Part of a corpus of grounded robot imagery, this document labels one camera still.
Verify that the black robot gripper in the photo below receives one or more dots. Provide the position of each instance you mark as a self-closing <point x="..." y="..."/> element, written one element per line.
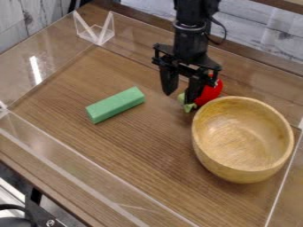
<point x="184" y="58"/>

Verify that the red plush strawberry toy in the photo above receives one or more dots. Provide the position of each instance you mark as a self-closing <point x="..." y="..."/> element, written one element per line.
<point x="209" y="93"/>

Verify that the light wooden bowl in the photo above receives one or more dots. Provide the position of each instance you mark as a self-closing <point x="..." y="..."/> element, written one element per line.
<point x="241" y="139"/>

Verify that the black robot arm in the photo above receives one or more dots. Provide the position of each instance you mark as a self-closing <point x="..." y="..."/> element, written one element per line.
<point x="196" y="13"/>

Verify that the green foam block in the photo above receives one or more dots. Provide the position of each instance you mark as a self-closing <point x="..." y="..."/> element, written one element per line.
<point x="115" y="104"/>

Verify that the clear acrylic tray wall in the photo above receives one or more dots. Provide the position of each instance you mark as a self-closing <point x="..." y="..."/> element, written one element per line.
<point x="92" y="193"/>

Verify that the black table leg bracket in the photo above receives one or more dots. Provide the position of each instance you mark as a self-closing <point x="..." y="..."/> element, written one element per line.
<point x="42" y="218"/>

